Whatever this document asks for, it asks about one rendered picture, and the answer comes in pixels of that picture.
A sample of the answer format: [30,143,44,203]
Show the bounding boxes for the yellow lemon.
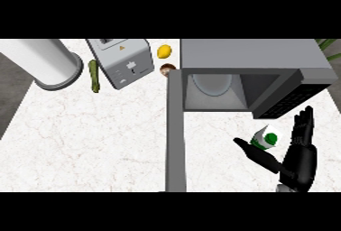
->
[156,43,172,60]

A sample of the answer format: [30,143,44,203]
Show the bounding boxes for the silver toaster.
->
[85,39,156,90]

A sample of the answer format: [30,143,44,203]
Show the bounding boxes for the grey microwave door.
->
[163,69,187,193]

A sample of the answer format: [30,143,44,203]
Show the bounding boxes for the white cylindrical container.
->
[0,39,85,92]

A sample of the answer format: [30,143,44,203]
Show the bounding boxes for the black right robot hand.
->
[231,105,320,193]

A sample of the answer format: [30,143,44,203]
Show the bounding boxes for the green cucumber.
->
[86,59,101,94]

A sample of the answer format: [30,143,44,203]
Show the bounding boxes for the brown round fruit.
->
[157,62,176,79]

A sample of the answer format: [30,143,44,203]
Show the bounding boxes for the green plant leaves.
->
[314,39,341,62]

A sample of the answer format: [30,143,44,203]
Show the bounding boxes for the grey microwave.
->
[178,39,339,120]

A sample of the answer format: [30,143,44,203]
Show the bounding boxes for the white green milk carton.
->
[249,125,283,152]

